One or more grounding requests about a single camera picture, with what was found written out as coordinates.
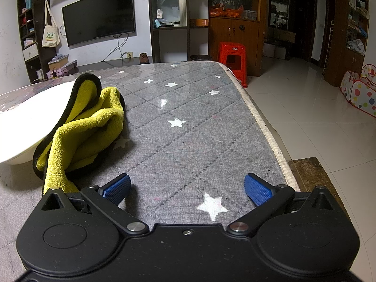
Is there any glass display cabinet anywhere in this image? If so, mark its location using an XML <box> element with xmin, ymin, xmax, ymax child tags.
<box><xmin>148</xmin><ymin>0</ymin><xmax>210</xmax><ymax>63</ymax></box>

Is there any polka dot play tent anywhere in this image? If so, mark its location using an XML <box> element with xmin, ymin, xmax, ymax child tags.
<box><xmin>340</xmin><ymin>64</ymin><xmax>376</xmax><ymax>118</ymax></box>

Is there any dark television stand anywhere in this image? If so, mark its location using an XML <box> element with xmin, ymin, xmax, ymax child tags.
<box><xmin>32</xmin><ymin>56</ymin><xmax>153</xmax><ymax>83</ymax></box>

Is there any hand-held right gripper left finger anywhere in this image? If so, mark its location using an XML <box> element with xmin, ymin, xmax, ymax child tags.
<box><xmin>41</xmin><ymin>174</ymin><xmax>149</xmax><ymax>237</ymax></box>

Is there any wooden shelf unit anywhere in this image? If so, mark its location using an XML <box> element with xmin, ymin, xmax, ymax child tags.
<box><xmin>323</xmin><ymin>0</ymin><xmax>371</xmax><ymax>87</ymax></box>

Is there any yellow cloth with black edge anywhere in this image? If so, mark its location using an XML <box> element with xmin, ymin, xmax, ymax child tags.
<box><xmin>32</xmin><ymin>73</ymin><xmax>127</xmax><ymax>196</ymax></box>

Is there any dark bookshelf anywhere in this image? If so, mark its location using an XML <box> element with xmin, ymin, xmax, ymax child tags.
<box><xmin>17</xmin><ymin>0</ymin><xmax>56</xmax><ymax>84</ymax></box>

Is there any wooden bench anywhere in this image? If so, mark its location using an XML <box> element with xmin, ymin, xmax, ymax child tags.
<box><xmin>289</xmin><ymin>157</ymin><xmax>350</xmax><ymax>221</ymax></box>

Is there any white bowl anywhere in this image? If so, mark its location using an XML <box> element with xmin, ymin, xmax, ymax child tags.
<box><xmin>0</xmin><ymin>81</ymin><xmax>78</xmax><ymax>165</ymax></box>

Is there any stack of pink boxes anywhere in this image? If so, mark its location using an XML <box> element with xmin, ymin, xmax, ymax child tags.
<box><xmin>47</xmin><ymin>54</ymin><xmax>78</xmax><ymax>78</ymax></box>

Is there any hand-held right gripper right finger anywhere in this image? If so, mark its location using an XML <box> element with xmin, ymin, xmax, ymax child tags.
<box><xmin>227</xmin><ymin>173</ymin><xmax>336</xmax><ymax>237</ymax></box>

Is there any canvas tote bag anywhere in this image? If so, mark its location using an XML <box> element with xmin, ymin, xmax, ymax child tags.
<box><xmin>42</xmin><ymin>0</ymin><xmax>61</xmax><ymax>48</ymax></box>

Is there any black television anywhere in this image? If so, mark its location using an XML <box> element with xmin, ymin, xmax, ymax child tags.
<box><xmin>62</xmin><ymin>0</ymin><xmax>136</xmax><ymax>47</ymax></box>

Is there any grey star-print table cover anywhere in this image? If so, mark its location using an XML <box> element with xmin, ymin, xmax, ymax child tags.
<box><xmin>0</xmin><ymin>61</ymin><xmax>301</xmax><ymax>274</ymax></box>

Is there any red plastic stool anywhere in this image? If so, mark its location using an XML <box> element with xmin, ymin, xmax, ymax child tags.
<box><xmin>217</xmin><ymin>42</ymin><xmax>249</xmax><ymax>88</ymax></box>

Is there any brown wooden cabinet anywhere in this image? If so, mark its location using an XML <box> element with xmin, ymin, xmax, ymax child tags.
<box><xmin>206</xmin><ymin>0</ymin><xmax>263</xmax><ymax>77</ymax></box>

